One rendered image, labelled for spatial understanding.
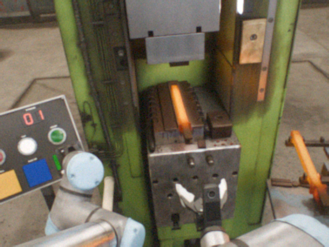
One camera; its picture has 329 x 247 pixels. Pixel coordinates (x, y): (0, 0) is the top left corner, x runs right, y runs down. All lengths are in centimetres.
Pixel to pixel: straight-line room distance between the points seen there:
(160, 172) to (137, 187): 36
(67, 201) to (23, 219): 176
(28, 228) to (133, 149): 117
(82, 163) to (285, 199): 98
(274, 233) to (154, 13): 75
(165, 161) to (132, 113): 26
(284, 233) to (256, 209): 142
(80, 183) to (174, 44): 59
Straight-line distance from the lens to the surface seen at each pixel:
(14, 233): 238
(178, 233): 159
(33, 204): 251
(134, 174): 154
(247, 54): 127
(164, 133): 122
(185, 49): 107
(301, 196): 145
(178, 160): 123
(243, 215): 190
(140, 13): 102
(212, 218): 85
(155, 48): 105
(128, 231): 61
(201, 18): 104
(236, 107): 139
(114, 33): 119
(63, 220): 69
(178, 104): 133
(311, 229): 50
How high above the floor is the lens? 168
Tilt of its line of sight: 34 degrees down
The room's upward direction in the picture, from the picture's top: 4 degrees counter-clockwise
